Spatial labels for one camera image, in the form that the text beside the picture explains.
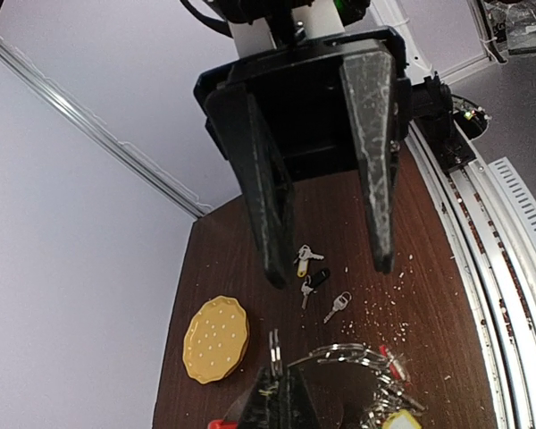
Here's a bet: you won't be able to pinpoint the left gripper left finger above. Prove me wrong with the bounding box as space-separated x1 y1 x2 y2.
225 366 288 428

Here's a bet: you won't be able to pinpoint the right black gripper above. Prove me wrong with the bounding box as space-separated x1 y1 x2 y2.
194 27 412 289

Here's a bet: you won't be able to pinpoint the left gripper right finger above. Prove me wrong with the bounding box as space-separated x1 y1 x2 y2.
285 366 326 428

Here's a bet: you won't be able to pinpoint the keyring bundle with coloured tags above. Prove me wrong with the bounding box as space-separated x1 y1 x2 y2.
207 328 430 429

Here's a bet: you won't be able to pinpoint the single silver key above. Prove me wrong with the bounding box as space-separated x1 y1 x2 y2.
323 291 352 324

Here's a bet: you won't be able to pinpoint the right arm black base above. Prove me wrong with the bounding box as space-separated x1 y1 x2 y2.
412 75 490 174

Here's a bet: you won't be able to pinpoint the keys with black fob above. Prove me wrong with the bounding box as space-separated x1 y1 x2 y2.
300 268 331 310

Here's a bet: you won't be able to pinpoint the keys with yellow tag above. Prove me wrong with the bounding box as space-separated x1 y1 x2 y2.
294 244 325 278

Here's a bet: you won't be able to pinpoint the yellow dotted plate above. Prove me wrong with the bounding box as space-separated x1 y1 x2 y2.
182 295 249 384

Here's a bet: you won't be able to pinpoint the aluminium slotted front rail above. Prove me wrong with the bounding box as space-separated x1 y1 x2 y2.
408 122 536 428

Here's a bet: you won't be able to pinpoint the right aluminium frame post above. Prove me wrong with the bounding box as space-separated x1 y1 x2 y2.
0 37 213 219

